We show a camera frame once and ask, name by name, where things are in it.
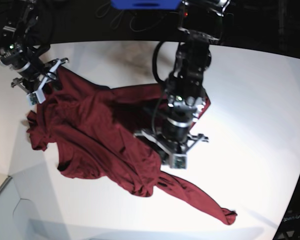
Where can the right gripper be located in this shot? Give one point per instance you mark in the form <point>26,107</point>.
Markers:
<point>34,75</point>

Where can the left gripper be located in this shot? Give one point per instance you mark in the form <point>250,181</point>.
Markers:
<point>172,146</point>

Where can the dark red t-shirt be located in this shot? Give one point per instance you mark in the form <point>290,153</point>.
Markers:
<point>93,127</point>

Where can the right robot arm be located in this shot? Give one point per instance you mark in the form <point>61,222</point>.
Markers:
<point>21,49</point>

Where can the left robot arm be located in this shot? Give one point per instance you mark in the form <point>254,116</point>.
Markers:
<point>183,98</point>

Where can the blue box at top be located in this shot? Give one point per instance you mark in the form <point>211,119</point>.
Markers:
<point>145,4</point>

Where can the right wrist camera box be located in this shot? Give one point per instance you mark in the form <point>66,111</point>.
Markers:
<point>36,97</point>

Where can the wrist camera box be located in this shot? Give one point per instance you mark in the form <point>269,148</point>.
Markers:
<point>177,161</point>
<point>36,97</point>

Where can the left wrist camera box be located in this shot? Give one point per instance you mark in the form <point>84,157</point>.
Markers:
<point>177,161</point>

